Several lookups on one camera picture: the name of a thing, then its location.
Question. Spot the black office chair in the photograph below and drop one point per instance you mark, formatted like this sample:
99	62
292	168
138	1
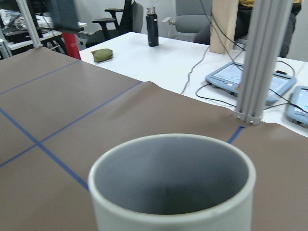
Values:
121	21

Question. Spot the seated person black trousers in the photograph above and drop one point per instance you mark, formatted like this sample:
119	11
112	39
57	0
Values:
269	24

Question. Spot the aluminium frame post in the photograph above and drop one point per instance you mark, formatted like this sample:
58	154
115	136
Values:
254	87

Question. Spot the grey office chair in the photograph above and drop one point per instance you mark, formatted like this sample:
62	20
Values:
192	22

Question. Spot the green bean bag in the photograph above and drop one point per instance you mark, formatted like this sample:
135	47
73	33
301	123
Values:
102	55

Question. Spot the red fire extinguisher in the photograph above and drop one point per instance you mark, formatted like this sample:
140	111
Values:
71	45

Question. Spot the wooden board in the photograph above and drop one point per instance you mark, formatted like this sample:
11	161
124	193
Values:
224	14

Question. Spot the black thermos bottle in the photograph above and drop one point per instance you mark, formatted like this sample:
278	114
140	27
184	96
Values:
152	26

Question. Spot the white ribbed cup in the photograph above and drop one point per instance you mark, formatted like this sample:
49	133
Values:
173	182

